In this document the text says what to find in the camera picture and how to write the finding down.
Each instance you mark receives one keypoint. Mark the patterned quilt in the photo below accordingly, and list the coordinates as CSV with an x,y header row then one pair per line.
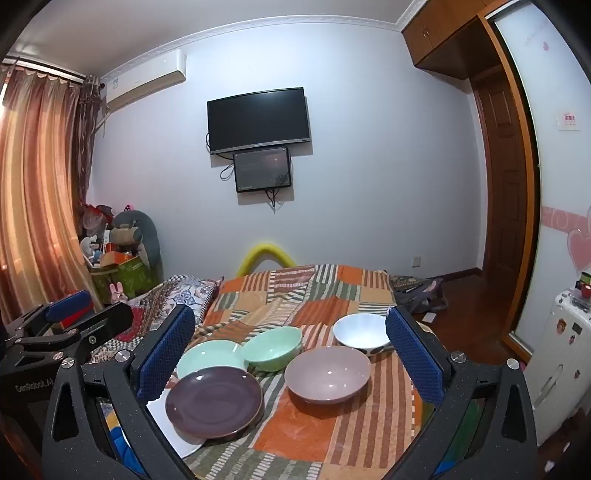
x,y
194,288

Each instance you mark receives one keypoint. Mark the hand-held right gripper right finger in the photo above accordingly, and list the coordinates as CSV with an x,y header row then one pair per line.
x,y
415,355

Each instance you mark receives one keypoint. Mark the grey plush shark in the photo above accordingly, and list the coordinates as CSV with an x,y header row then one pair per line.
x,y
143,230

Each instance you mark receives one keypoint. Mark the green plate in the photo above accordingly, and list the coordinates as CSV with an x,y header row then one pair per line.
x,y
207,357

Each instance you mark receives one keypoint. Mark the yellow foam noodle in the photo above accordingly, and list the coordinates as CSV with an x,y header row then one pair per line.
x,y
265,249

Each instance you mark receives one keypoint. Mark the small black wall monitor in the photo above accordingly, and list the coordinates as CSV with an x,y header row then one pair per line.
x,y
261,168

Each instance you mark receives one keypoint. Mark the brown wooden door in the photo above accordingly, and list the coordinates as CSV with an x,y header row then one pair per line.
x,y
503,194

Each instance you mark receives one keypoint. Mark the white bowl with black dots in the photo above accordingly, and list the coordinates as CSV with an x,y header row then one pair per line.
x,y
360,330

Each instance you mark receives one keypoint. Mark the pink bowl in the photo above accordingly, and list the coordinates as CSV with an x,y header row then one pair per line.
x,y
328,374

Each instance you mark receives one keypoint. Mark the green bowl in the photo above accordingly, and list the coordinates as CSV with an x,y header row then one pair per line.
x,y
272,348

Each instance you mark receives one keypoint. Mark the white plate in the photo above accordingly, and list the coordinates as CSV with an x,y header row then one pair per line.
x,y
178,438

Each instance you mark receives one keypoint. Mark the striped patchwork blanket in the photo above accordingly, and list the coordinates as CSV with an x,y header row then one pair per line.
x,y
323,300

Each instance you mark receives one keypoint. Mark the white air conditioner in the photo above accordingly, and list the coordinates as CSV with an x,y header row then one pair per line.
x,y
143,81

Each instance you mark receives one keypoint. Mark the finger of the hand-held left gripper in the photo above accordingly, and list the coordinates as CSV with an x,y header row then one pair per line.
x,y
108,319
69,307

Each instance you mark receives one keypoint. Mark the wooden overhead cabinet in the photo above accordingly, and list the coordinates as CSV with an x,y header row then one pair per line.
x,y
443,41

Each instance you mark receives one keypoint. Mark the green toy box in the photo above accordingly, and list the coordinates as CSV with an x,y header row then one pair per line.
x,y
134,277

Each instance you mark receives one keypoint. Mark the dark bag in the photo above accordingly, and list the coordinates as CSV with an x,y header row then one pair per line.
x,y
422,295

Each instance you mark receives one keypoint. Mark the orange striped curtain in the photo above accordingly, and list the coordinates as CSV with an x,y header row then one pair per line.
x,y
37,184

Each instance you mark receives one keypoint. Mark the white sliding wardrobe door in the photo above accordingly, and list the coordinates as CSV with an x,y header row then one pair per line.
x,y
554,184

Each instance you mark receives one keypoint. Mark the pink plush bunny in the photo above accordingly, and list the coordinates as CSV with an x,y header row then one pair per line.
x,y
117,294

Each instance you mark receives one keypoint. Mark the black wall television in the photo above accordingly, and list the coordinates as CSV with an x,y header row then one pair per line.
x,y
258,120

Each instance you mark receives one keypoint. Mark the purple plate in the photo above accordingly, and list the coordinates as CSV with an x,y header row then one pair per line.
x,y
212,401

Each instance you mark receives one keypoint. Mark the white wall outlet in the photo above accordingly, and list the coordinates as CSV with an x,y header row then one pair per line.
x,y
415,261

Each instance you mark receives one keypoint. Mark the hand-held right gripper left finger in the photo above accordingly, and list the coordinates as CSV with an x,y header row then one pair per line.
x,y
166,355

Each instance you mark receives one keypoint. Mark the colourful cartoon blanket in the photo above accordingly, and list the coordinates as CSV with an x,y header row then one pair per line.
x,y
115,438

